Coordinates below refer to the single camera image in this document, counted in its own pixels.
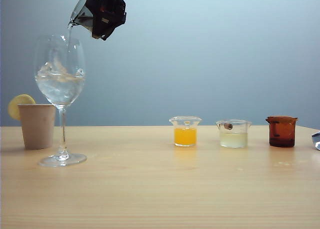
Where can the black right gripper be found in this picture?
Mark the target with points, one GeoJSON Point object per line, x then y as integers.
{"type": "Point", "coordinates": [110, 11]}

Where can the smoky grey measuring cup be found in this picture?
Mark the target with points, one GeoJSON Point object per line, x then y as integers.
{"type": "Point", "coordinates": [82, 11]}

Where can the beige paper cup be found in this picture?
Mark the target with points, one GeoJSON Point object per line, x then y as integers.
{"type": "Point", "coordinates": [37, 126]}

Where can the clear measuring cup orange juice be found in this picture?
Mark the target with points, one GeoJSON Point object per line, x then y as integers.
{"type": "Point", "coordinates": [185, 136]}

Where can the clear measuring cup pale liquid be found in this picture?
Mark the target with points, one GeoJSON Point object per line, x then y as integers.
{"type": "Point", "coordinates": [233, 140]}

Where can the amber brown measuring cup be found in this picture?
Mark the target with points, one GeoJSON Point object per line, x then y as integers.
{"type": "Point", "coordinates": [281, 134]}

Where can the clear ice cube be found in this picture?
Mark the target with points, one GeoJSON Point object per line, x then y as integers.
{"type": "Point", "coordinates": [80, 72]}

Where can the clear wine glass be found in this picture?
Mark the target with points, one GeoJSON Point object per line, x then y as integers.
{"type": "Point", "coordinates": [62, 129]}

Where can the yellow lemon slice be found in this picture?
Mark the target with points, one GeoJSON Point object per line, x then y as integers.
{"type": "Point", "coordinates": [16, 106]}

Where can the small brown round piece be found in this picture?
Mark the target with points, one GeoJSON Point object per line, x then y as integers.
{"type": "Point", "coordinates": [228, 126]}

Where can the shiny silver metal object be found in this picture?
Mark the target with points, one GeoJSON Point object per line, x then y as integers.
{"type": "Point", "coordinates": [316, 141]}

